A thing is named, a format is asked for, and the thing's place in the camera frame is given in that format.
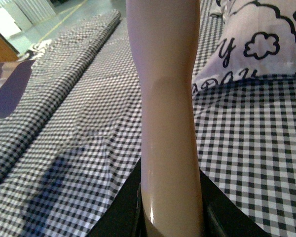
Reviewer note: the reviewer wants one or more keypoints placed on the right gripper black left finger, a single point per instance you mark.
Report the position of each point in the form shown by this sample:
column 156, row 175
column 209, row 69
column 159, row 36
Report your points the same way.
column 123, row 217

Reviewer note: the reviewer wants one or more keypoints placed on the wooden nightstand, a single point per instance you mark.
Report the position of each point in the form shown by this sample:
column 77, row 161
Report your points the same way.
column 8, row 52

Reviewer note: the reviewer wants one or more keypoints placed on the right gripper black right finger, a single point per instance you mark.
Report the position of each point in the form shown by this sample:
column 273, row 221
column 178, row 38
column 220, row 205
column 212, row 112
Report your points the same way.
column 222, row 217

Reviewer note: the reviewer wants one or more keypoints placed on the white pillow black print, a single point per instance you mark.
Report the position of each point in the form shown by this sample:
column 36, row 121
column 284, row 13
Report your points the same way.
column 259, row 38

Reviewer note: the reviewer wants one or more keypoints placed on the beige brush handle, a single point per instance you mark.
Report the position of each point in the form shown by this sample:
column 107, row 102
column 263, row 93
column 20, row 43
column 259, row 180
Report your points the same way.
column 163, row 36

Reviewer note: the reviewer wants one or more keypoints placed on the black white checkered bedsheet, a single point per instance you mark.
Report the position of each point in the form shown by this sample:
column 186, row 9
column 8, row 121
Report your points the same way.
column 75, row 137

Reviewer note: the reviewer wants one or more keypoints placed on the white curtain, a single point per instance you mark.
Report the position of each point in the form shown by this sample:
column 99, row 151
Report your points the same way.
column 35, row 11

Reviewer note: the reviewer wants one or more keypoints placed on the white box on floor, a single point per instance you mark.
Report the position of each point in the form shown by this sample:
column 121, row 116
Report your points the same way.
column 8, row 26

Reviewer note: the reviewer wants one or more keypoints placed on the beige plastic dustpan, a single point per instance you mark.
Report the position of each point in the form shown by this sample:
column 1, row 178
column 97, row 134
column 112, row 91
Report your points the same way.
column 14, row 77

